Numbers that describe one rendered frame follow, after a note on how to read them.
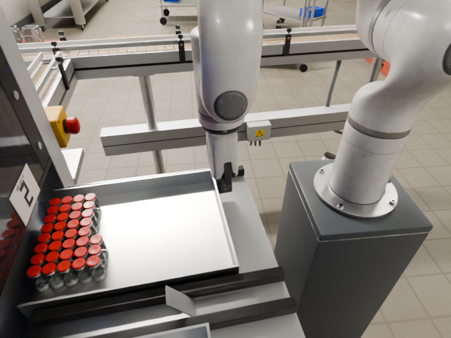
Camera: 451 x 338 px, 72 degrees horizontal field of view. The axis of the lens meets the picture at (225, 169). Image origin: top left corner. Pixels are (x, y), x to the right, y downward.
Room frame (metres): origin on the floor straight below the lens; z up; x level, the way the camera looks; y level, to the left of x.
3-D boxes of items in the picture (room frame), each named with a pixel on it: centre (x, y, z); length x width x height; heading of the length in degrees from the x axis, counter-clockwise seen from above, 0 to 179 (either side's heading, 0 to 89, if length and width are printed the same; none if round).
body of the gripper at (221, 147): (0.49, 0.01, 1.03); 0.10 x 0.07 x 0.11; 12
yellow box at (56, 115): (0.60, 0.40, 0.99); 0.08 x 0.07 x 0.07; 101
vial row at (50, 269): (0.36, 0.30, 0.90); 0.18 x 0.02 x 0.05; 12
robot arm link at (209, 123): (0.49, 0.01, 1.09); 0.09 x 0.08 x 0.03; 12
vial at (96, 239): (0.34, 0.23, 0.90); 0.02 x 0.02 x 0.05
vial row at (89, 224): (0.37, 0.26, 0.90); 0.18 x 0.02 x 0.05; 12
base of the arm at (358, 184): (0.54, -0.31, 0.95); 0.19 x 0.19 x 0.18
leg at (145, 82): (1.32, 0.36, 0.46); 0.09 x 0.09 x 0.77; 11
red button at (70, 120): (0.61, 0.35, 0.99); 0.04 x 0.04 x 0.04; 11
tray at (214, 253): (0.39, 0.17, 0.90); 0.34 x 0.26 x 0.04; 102
